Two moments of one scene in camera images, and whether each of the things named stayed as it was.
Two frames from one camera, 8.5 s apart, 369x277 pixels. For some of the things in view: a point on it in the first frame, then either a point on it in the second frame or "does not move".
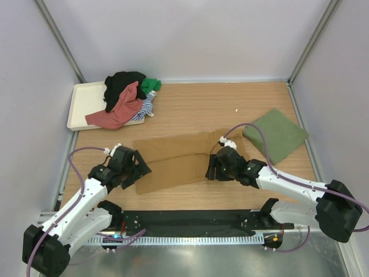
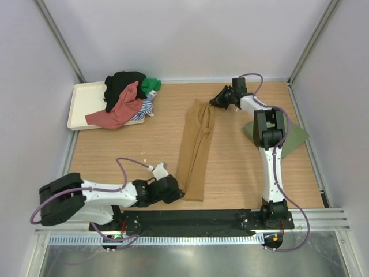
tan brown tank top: [180, 160] → [194, 150]
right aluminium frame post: [332, 6] does not move
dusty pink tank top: [129, 105] does not move
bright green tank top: [149, 84] does not move
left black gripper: [142, 168] → [175, 195]
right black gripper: [210, 174] → [218, 101]
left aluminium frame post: [62, 41] does not move
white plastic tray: [88, 98] does not move
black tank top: [115, 84] does not move
